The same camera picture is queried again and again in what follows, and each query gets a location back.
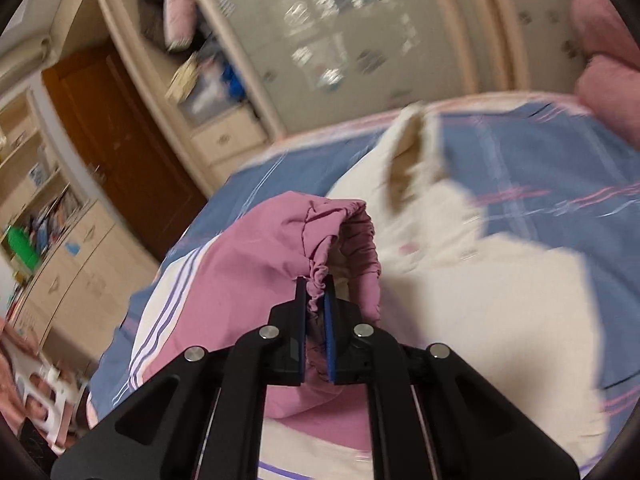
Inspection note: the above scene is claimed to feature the pink and white hooded jacket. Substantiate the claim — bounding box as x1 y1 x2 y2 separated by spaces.
112 102 609 480

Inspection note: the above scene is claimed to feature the light wood cabinet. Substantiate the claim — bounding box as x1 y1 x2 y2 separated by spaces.
9 200 158 376

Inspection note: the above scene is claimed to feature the brown wooden room door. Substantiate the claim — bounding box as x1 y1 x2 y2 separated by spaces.
41 41 207 261

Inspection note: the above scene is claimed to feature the blue striped bed sheet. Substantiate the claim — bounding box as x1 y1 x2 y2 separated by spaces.
90 96 639 428

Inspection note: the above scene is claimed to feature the wooden bookshelf with books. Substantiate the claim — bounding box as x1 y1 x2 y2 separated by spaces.
1 90 87 282

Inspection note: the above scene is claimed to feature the wardrobe wooden drawer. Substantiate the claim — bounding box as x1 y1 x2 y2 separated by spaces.
191 107 268 165

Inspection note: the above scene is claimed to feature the clear plastic storage box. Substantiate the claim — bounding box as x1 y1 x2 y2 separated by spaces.
178 66 236 126

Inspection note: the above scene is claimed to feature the beige knitted cloth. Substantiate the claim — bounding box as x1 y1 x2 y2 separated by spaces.
165 54 198 104

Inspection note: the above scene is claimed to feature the blue garment in wardrobe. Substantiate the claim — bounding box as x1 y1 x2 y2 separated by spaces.
220 63 246 102

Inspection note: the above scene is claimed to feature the rolled pink quilt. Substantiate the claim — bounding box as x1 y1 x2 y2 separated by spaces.
570 0 639 148

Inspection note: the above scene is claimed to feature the pink hanging puffer jacket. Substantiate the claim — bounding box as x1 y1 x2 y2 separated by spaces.
164 0 196 52

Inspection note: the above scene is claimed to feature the dark hanging jacket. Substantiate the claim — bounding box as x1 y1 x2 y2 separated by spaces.
138 0 166 51

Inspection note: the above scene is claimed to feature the wall air conditioner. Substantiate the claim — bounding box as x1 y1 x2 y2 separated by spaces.
0 35 53 98

